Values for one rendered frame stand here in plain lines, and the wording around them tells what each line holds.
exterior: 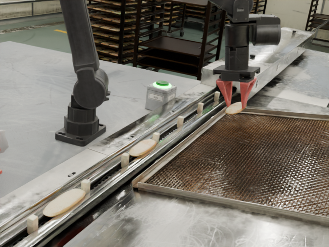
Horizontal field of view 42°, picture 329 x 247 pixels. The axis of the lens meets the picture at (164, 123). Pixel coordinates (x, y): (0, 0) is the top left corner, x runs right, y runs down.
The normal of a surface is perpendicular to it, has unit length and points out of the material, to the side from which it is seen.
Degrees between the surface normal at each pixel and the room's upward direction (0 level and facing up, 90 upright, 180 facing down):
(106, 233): 10
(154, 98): 90
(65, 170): 0
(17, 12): 90
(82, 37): 89
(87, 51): 82
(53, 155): 0
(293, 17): 90
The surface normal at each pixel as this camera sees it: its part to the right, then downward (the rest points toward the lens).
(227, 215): -0.05, -0.95
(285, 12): -0.46, 0.30
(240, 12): 0.04, 0.39
